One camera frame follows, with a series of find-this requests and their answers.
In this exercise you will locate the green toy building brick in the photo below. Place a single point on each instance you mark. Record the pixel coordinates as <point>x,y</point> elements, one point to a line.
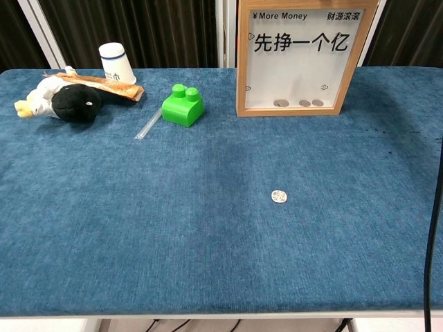
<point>180,110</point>

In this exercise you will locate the clear wrapped drinking straw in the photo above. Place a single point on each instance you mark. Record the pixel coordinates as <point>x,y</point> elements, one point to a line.
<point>149,124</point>

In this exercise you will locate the black and white plush toy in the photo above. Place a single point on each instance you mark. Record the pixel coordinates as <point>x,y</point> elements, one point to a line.
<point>74,102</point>

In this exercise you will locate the blue fabric table mat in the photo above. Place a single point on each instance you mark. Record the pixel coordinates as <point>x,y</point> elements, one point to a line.
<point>173,224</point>

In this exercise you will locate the brown snack pouch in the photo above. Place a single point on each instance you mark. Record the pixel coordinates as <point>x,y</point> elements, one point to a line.
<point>117,88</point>

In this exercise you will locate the black pleated curtain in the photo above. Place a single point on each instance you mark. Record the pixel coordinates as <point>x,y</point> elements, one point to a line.
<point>138,31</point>
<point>17,38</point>
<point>408,31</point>

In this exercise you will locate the grey partition frame post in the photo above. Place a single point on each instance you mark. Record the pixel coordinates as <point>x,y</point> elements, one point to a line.
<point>41,34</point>
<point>226,34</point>
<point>381,5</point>

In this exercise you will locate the small white bottle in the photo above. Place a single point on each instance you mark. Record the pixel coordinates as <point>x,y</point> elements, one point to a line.
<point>70,70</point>

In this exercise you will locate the wooden coin bank box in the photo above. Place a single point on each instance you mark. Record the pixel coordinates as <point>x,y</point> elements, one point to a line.
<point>242,69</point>

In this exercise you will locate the silver coin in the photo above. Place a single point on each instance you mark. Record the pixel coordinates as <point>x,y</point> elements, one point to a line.
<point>279,196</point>
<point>304,103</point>
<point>281,102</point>
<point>317,102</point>

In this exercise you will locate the white paper cup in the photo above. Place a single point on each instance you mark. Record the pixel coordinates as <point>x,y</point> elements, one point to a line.
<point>116,65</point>

